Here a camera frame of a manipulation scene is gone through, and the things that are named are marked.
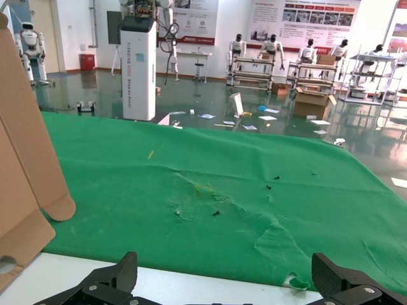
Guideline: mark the beige door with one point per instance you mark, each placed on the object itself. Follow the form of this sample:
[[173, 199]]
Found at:
[[47, 35]]

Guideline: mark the small closed cardboard floor box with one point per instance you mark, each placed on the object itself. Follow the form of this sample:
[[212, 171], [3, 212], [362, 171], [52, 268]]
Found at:
[[280, 89]]

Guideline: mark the white standing carton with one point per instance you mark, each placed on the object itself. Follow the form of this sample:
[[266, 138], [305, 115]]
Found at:
[[237, 105]]

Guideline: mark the red orange wall poster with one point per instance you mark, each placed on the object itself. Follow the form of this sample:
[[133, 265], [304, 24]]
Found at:
[[397, 38]]

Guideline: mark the blue plastic bag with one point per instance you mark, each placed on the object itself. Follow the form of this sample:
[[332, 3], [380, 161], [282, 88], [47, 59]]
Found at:
[[263, 108]]

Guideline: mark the white humanoid robot, grey joints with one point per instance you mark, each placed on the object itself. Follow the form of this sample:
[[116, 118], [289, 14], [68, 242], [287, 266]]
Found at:
[[30, 41]]

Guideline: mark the blue white paper sheet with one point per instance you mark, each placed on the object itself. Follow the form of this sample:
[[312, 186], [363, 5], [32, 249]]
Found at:
[[249, 127], [206, 116]]

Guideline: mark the white frame shelf rack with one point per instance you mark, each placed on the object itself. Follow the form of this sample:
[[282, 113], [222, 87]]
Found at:
[[365, 92]]

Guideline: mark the grey wall pipe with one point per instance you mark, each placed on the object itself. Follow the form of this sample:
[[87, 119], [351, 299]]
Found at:
[[93, 22]]

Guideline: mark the red bin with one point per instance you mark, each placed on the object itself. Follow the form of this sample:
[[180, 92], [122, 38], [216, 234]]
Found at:
[[87, 62]]

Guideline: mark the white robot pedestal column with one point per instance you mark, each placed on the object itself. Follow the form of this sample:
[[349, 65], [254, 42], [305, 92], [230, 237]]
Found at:
[[138, 70]]

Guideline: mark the white red wall poster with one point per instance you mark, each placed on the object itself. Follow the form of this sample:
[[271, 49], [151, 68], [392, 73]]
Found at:
[[197, 22]]

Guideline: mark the thin yellow stick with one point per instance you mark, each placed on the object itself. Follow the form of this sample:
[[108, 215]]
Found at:
[[151, 154]]

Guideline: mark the white robot torso with wiring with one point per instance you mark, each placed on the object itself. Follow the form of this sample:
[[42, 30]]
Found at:
[[167, 19]]

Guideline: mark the green table cloth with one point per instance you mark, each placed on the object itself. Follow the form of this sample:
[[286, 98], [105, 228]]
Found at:
[[159, 206]]

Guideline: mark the wide photo wall poster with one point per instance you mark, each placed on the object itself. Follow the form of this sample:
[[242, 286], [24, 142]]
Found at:
[[302, 19]]

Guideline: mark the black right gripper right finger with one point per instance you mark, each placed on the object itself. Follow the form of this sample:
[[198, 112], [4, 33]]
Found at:
[[337, 286]]

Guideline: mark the small white black floor device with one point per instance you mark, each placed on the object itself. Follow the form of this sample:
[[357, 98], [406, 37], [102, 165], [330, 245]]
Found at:
[[86, 106]]

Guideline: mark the black stool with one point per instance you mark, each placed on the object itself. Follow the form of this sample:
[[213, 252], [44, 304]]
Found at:
[[199, 71]]

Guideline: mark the grey roller rack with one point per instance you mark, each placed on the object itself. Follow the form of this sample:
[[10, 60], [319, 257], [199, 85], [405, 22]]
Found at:
[[311, 77], [252, 74]]

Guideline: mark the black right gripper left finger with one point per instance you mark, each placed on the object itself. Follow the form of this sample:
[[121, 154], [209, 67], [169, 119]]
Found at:
[[108, 286]]

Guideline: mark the cardboard box on rack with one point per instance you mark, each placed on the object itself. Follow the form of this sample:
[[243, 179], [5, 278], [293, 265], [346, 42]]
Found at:
[[326, 59]]

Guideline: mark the white table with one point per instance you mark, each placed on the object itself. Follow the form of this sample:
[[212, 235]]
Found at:
[[194, 54]]

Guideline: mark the small brown cardboard box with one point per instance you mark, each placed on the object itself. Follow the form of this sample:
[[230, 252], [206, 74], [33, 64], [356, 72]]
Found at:
[[25, 143]]

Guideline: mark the dark board on tripod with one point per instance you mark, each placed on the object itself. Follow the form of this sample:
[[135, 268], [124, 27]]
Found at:
[[113, 28]]

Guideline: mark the black headed white humanoid robot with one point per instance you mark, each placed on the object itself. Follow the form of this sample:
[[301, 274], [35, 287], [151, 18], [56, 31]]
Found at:
[[271, 46], [339, 50], [237, 46], [307, 52], [377, 49]]

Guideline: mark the large open cardboard floor box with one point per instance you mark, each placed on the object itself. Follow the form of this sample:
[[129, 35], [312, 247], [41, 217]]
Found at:
[[310, 106]]

